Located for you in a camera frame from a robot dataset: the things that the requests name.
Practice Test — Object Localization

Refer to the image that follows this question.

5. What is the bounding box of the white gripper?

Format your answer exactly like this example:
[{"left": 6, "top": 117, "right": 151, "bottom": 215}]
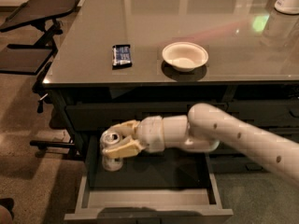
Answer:
[{"left": 102, "top": 116, "right": 164, "bottom": 159}]

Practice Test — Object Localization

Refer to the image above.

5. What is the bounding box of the silver green 7up can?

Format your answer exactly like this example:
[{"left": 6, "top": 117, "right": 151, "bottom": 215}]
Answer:
[{"left": 100, "top": 131, "right": 123, "bottom": 172}]

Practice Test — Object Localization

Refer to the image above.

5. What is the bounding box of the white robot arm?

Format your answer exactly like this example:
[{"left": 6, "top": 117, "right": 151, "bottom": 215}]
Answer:
[{"left": 100, "top": 104, "right": 299, "bottom": 185}]

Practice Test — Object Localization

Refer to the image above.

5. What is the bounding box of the closed grey top drawer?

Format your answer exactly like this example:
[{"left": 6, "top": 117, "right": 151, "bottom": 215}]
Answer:
[{"left": 64, "top": 101, "right": 229, "bottom": 133}]

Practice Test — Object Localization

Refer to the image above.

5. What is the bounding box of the open grey middle drawer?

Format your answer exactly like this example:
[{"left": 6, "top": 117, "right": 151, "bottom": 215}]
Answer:
[{"left": 64, "top": 136, "right": 233, "bottom": 224}]

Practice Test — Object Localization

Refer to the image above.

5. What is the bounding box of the right bottom grey drawer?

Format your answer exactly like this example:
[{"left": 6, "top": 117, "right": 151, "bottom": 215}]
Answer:
[{"left": 209, "top": 155, "right": 266, "bottom": 174}]

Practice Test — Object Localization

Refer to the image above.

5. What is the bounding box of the right top grey drawer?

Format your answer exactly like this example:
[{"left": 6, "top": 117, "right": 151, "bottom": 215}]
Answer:
[{"left": 226, "top": 100, "right": 299, "bottom": 128}]

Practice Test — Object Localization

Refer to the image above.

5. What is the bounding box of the blue snack packet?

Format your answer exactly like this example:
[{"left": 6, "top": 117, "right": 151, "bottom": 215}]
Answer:
[{"left": 112, "top": 44, "right": 133, "bottom": 68}]

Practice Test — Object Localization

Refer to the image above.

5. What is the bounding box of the white paper bowl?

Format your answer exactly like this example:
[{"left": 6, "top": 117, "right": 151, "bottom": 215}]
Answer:
[{"left": 162, "top": 42, "right": 208, "bottom": 72}]

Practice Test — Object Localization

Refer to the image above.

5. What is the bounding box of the dark adjustable side stand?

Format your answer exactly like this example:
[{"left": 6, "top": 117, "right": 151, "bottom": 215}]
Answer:
[{"left": 0, "top": 0, "right": 80, "bottom": 75}]

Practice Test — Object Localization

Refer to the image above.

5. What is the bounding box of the white container with label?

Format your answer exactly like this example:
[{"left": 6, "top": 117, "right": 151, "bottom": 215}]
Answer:
[{"left": 275, "top": 0, "right": 299, "bottom": 15}]

